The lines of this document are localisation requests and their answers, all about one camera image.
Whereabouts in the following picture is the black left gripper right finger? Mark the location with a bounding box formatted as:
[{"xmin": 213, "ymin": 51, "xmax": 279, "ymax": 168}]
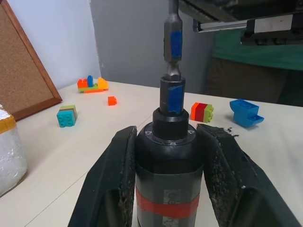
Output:
[{"xmin": 196, "ymin": 123, "xmax": 303, "ymax": 227}]

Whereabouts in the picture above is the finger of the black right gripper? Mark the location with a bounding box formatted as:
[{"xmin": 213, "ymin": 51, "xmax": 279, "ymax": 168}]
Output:
[{"xmin": 178, "ymin": 0, "xmax": 303, "ymax": 23}]

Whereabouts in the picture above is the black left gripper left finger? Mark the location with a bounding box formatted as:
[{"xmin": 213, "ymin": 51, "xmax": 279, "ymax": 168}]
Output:
[{"xmin": 67, "ymin": 125, "xmax": 138, "ymax": 227}]

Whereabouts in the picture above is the black electric screwdriver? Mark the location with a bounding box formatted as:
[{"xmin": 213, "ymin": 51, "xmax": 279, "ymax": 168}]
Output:
[{"xmin": 134, "ymin": 75, "xmax": 205, "ymax": 227}]

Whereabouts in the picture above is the green cloth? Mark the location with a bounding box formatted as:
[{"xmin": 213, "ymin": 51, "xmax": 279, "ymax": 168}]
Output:
[{"xmin": 212, "ymin": 29, "xmax": 303, "ymax": 71}]

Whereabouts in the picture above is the brown board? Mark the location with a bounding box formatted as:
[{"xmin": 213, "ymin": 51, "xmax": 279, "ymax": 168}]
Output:
[{"xmin": 205, "ymin": 56, "xmax": 303, "ymax": 106}]

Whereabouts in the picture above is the blue stepped toy block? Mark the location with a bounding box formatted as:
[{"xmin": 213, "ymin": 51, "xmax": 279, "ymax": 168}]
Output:
[{"xmin": 229, "ymin": 98, "xmax": 265, "ymax": 128}]

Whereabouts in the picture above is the teal and green brick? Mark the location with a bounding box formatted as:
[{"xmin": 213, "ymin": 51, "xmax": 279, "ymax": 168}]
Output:
[{"xmin": 56, "ymin": 105, "xmax": 78, "ymax": 129}]

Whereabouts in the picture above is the orange red green block stack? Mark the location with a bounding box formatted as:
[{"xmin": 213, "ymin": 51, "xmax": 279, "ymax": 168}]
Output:
[{"xmin": 190, "ymin": 102, "xmax": 215, "ymax": 124}]

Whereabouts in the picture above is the multicolour toy block assembly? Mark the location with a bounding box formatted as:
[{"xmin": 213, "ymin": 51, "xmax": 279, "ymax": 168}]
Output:
[{"xmin": 77, "ymin": 75, "xmax": 109, "ymax": 94}]

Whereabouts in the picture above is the white foam box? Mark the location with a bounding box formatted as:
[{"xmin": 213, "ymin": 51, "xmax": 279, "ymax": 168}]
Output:
[{"xmin": 0, "ymin": 104, "xmax": 28, "ymax": 197}]

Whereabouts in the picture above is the wood-framed cork board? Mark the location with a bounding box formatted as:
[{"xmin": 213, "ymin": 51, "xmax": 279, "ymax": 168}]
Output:
[{"xmin": 0, "ymin": 0, "xmax": 63, "ymax": 122}]

